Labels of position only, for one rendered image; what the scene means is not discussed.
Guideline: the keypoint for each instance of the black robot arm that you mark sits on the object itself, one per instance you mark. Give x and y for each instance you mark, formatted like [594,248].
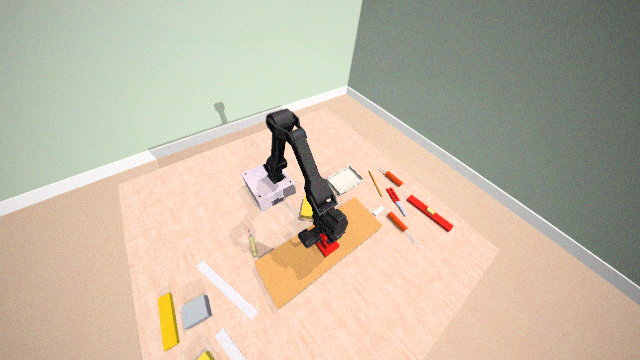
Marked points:
[281,124]

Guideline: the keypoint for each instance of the orange panel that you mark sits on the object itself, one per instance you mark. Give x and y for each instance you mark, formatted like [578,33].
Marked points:
[290,268]

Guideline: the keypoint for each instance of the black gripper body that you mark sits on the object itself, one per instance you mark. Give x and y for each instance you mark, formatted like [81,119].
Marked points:
[307,238]

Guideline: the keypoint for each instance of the orange-handled awl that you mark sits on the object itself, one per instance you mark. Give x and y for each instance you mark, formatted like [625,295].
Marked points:
[392,177]
[400,224]

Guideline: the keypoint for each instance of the red spirit level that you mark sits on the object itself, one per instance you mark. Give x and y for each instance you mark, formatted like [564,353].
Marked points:
[429,213]

